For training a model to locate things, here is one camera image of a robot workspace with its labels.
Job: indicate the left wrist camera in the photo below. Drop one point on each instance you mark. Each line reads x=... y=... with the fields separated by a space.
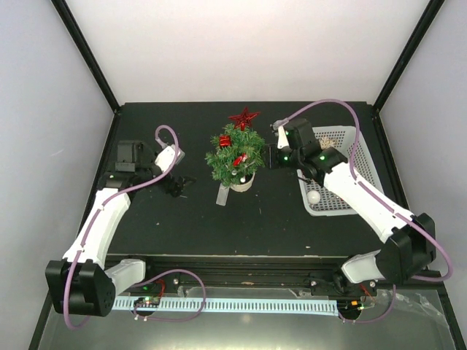
x=166 y=157

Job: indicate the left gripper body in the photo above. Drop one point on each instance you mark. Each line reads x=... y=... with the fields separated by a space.
x=168 y=188

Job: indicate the string light with white balls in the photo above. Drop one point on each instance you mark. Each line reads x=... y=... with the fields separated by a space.
x=235 y=176

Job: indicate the small green christmas tree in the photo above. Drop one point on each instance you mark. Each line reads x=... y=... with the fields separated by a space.
x=247 y=141

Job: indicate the red star ornament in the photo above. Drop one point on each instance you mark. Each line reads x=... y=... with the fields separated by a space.
x=244 y=119

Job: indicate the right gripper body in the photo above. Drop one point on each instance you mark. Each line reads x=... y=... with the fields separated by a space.
x=276 y=162

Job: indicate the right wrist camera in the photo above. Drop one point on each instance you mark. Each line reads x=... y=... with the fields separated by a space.
x=278 y=128

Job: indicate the white slotted cable duct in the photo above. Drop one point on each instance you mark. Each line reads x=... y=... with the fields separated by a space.
x=233 y=305

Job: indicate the right circuit board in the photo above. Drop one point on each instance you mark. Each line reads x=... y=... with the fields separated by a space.
x=358 y=304

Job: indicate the black frame post right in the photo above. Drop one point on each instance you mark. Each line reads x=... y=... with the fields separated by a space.
x=416 y=37

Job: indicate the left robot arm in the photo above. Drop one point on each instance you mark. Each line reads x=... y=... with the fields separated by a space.
x=79 y=283

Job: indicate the black frame post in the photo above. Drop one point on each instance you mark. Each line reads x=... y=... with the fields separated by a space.
x=75 y=32
x=416 y=37

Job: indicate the large white ball ornament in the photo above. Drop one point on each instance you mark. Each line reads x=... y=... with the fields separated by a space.
x=313 y=197

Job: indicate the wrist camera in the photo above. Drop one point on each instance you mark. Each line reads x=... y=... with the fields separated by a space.
x=278 y=128
x=166 y=157

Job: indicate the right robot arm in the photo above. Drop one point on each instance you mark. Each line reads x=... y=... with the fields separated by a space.
x=407 y=239

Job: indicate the white plastic basket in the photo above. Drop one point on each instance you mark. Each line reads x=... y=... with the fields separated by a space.
x=331 y=205

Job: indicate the black frame post left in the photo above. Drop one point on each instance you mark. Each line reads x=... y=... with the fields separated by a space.
x=75 y=32

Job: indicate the red santa ornament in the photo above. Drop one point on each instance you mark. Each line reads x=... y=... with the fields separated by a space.
x=240 y=159

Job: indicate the left circuit board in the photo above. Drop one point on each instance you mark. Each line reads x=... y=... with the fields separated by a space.
x=147 y=302

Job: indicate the white snowflake ornament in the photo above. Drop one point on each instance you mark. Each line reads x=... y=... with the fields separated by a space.
x=326 y=143

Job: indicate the red gift box ornament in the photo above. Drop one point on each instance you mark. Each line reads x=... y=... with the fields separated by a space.
x=224 y=141

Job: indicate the circuit board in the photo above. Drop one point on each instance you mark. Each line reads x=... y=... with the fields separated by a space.
x=147 y=302
x=358 y=304

